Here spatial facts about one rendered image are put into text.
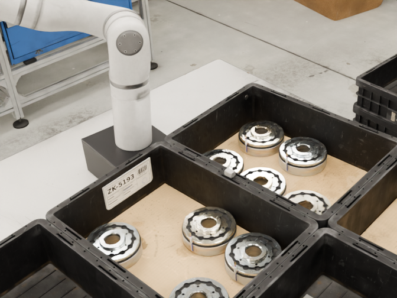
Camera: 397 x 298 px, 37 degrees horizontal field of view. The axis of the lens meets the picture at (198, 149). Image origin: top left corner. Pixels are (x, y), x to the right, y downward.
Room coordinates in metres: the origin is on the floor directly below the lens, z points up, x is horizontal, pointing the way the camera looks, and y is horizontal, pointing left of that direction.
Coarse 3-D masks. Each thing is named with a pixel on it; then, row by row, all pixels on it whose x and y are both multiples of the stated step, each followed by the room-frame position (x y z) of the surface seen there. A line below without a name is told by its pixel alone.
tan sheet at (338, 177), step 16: (224, 144) 1.12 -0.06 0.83; (256, 160) 1.05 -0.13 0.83; (272, 160) 1.05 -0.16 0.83; (336, 160) 1.03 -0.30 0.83; (288, 176) 0.99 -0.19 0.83; (304, 176) 0.98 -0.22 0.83; (320, 176) 0.98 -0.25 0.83; (336, 176) 0.97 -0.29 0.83; (352, 176) 0.97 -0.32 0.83; (288, 192) 0.94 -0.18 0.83; (320, 192) 0.93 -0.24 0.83; (336, 192) 0.92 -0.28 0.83
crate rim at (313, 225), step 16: (160, 144) 1.00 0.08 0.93; (128, 160) 0.95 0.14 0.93; (192, 160) 0.94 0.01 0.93; (112, 176) 0.91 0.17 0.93; (224, 176) 0.88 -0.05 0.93; (80, 192) 0.87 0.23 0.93; (256, 192) 0.83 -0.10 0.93; (64, 208) 0.83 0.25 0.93; (288, 208) 0.78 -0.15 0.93; (64, 224) 0.78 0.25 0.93; (80, 240) 0.74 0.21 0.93; (304, 240) 0.70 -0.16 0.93; (96, 256) 0.70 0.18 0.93; (288, 256) 0.67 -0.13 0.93; (128, 272) 0.66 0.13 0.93; (144, 288) 0.62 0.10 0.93
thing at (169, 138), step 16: (288, 96) 1.15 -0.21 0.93; (208, 112) 1.11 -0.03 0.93; (320, 112) 1.07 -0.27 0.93; (368, 128) 1.00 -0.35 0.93; (176, 144) 1.00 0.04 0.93; (208, 160) 0.93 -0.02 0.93; (384, 160) 0.90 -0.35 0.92; (240, 176) 0.88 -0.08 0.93; (368, 176) 0.85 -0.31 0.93; (272, 192) 0.82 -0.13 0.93; (352, 192) 0.81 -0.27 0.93; (304, 208) 0.77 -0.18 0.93; (336, 208) 0.77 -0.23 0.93; (320, 224) 0.74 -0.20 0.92
